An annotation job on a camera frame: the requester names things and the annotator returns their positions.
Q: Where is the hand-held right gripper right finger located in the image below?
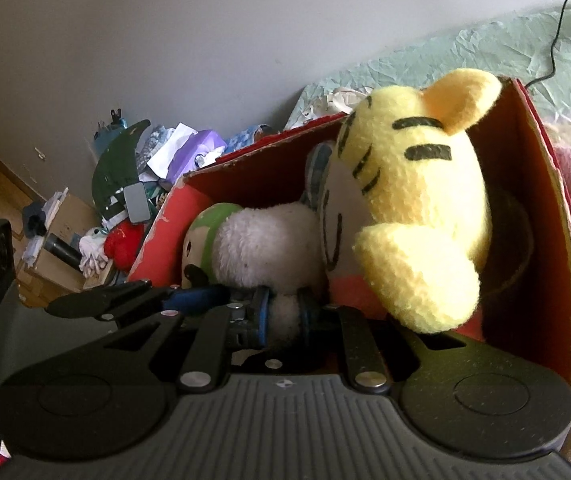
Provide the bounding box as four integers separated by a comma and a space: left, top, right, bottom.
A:
298, 287, 469, 392

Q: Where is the black cylinder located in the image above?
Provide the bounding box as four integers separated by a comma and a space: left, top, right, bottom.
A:
42, 234, 83, 268

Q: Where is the white fluffy plush toy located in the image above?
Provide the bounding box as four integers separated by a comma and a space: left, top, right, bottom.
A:
212, 141, 336, 353

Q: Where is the yellow tiger plush toy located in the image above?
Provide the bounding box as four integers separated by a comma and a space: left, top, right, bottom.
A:
318, 67, 503, 336

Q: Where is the dark green cloth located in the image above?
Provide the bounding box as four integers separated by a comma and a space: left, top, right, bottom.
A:
91, 120, 151, 221

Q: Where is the purple tissue pack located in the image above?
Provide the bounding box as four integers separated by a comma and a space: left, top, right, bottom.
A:
165, 130, 227, 181

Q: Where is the blue printed packet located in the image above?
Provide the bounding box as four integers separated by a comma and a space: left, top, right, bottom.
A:
225, 125, 278, 153

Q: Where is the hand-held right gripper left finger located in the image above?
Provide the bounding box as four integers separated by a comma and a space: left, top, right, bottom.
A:
98, 287, 272, 394

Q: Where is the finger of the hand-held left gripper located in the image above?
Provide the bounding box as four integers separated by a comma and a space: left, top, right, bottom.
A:
162, 284, 232, 315
46, 280, 176, 322

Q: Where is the white paper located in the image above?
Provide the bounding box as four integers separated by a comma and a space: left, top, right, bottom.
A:
148, 122, 198, 176

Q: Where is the red cardboard box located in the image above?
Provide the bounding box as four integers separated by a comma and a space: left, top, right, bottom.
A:
128, 77, 571, 461

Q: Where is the grey phone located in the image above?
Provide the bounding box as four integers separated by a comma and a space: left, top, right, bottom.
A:
124, 183, 152, 225

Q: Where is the red plush toy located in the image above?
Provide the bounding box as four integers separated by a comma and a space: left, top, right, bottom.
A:
104, 222, 145, 268

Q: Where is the white cloth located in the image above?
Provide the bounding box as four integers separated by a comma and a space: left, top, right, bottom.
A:
79, 227, 112, 275

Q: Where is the brown cardboard box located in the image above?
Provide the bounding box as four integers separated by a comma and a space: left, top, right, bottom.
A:
18, 192, 113, 295

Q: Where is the green plush toy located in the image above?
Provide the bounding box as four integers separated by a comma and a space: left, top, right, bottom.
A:
181, 203, 243, 288

